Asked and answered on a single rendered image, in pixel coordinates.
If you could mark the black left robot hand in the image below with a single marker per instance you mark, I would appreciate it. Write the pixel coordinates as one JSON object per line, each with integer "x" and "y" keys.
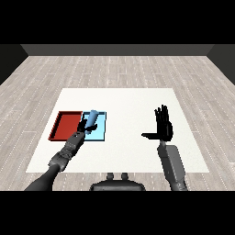
{"x": 82, "y": 126}

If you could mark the blue can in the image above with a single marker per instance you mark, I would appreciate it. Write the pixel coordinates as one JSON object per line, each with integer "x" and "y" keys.
{"x": 91, "y": 117}

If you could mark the dark grey robot body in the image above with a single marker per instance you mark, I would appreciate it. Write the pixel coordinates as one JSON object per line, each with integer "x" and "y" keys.
{"x": 117, "y": 184}

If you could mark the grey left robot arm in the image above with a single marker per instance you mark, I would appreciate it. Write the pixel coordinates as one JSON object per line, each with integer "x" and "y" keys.
{"x": 64, "y": 153}

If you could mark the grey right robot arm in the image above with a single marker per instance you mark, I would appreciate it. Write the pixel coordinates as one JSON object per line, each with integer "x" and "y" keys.
{"x": 173, "y": 165}

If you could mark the red shallow open box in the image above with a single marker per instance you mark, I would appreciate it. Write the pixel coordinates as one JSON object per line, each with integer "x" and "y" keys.
{"x": 65, "y": 125}

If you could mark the light blue shallow open box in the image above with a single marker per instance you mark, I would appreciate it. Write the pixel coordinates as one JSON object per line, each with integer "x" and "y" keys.
{"x": 98, "y": 132}

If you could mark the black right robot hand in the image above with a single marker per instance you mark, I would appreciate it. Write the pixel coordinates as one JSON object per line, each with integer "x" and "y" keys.
{"x": 163, "y": 127}

